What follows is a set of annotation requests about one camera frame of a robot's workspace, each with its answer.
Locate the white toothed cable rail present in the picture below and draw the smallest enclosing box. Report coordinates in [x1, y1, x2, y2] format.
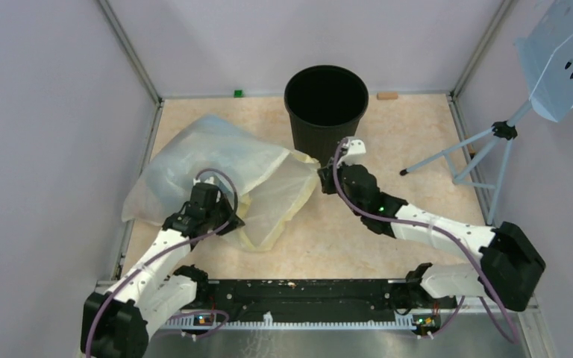
[161, 313, 440, 332]

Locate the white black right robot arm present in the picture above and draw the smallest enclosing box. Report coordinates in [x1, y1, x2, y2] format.
[317, 164, 547, 312]

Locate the small tan wooden block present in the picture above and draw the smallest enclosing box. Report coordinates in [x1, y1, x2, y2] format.
[376, 92, 399, 101]

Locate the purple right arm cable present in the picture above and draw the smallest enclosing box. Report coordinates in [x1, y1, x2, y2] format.
[331, 138, 520, 345]

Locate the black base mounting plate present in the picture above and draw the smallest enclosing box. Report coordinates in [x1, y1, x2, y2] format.
[184, 279, 457, 323]

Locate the perforated light blue metal panel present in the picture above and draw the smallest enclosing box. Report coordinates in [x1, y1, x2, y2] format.
[515, 1, 573, 122]

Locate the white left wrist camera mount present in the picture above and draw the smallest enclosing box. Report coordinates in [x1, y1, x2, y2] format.
[194, 176, 219, 188]

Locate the light blue tripod stand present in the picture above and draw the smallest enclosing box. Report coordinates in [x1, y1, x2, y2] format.
[399, 101, 533, 224]

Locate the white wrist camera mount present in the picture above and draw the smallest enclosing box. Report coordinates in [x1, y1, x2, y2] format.
[337, 136, 367, 167]
[194, 176, 219, 188]

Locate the black ribbed trash bin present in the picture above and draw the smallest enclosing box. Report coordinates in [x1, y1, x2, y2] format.
[284, 65, 369, 166]

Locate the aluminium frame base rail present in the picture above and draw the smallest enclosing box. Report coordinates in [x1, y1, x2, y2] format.
[94, 267, 540, 340]

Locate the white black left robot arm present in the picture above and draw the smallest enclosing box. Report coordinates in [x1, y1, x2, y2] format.
[81, 176, 245, 357]

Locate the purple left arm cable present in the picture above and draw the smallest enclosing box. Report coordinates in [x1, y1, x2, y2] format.
[84, 168, 240, 358]

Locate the large translucent yellowish trash bag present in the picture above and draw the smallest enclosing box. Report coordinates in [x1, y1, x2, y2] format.
[122, 115, 320, 252]

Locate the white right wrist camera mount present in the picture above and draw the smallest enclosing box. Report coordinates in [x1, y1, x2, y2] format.
[337, 136, 367, 167]

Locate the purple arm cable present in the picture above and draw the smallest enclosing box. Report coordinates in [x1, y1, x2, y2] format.
[84, 168, 240, 358]
[331, 138, 520, 345]

